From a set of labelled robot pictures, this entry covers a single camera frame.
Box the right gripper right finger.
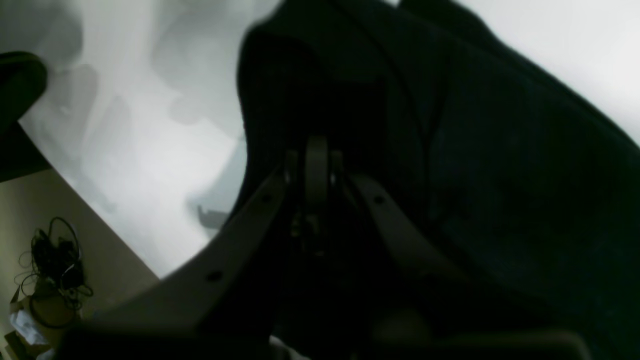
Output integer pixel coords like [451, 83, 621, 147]
[345, 173, 471, 291]

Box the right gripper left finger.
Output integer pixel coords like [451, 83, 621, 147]
[93, 167, 287, 331]

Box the black T-shirt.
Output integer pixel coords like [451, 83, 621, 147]
[234, 0, 640, 360]

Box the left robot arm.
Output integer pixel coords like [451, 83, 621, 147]
[0, 51, 51, 182]

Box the cardboard box on floor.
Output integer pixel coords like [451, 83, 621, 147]
[4, 289, 80, 360]

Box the coiled black floor cable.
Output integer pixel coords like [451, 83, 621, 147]
[15, 216, 95, 328]

